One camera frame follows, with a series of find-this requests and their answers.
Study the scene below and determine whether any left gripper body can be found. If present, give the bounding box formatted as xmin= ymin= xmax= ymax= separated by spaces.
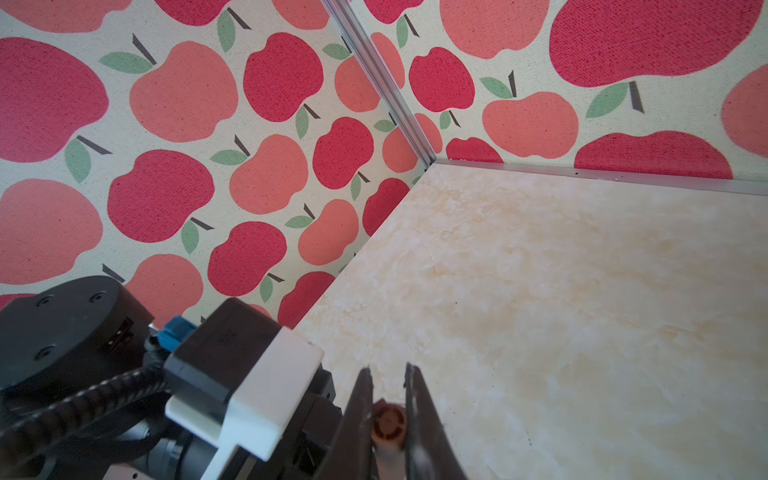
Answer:
xmin=227 ymin=366 xmax=342 ymax=479

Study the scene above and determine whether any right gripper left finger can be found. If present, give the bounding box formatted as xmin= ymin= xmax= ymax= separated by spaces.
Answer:
xmin=313 ymin=367 xmax=373 ymax=480

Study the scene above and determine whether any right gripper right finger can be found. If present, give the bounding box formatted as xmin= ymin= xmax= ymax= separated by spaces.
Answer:
xmin=404 ymin=363 xmax=467 ymax=480

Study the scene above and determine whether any brown pen cap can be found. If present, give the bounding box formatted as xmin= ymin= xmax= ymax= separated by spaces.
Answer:
xmin=371 ymin=399 xmax=408 ymax=452

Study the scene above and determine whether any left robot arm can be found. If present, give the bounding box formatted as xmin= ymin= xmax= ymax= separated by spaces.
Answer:
xmin=1 ymin=276 xmax=283 ymax=479

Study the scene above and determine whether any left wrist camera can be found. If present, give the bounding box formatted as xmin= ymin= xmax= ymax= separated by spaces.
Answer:
xmin=157 ymin=298 xmax=335 ymax=479

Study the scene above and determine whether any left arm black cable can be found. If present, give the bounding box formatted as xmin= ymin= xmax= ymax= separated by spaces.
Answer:
xmin=0 ymin=365 xmax=172 ymax=469

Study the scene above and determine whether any left aluminium corner post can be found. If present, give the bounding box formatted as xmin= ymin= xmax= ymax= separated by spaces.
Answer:
xmin=322 ymin=0 xmax=437 ymax=170

